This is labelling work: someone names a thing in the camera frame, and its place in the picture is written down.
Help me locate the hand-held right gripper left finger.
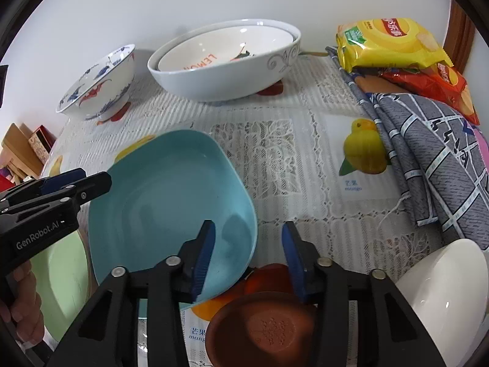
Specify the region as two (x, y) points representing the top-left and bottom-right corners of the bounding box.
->
(46, 220), (216, 367)

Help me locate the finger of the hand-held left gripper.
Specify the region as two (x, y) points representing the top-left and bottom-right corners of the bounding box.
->
(0, 172), (112, 218)
(8, 168), (87, 199)

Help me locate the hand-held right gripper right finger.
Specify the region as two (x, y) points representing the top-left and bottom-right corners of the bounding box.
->
(282, 221), (447, 367)

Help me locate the light blue plate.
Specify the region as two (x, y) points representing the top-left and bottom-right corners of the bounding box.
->
(88, 130), (258, 320)

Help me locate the brown clay dish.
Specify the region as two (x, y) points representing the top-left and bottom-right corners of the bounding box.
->
(205, 291), (319, 367)

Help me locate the plain white bowl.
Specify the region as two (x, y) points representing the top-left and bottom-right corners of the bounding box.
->
(393, 239), (489, 367)

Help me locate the person's left hand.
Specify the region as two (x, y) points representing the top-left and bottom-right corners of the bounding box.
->
(0, 264), (46, 343)

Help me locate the red patterned box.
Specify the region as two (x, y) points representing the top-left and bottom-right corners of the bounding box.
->
(28, 125), (58, 161)

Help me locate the wooden side table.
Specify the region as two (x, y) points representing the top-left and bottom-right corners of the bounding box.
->
(0, 122), (50, 184)

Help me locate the light green plate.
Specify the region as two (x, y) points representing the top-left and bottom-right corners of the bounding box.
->
(28, 229), (96, 343)

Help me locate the blue white patterned bowl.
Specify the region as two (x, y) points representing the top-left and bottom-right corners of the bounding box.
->
(55, 44), (137, 120)

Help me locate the lace fruit-print tablecloth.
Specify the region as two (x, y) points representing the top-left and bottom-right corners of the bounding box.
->
(38, 51), (489, 367)

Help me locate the large white bowl grey scroll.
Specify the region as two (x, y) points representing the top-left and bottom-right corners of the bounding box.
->
(147, 19), (302, 102)

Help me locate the grey checked cloth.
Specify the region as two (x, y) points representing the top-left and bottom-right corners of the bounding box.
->
(325, 46), (489, 251)

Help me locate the white bowl orange print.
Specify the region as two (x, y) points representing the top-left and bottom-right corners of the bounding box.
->
(158, 25), (295, 72)

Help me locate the red chip bag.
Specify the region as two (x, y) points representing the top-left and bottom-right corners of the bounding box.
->
(353, 63), (480, 125)

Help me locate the yellow chip bag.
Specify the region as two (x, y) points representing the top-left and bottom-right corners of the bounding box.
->
(335, 18), (453, 73)

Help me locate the wooden door frame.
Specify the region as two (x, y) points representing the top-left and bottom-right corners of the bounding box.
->
(443, 0), (476, 75)

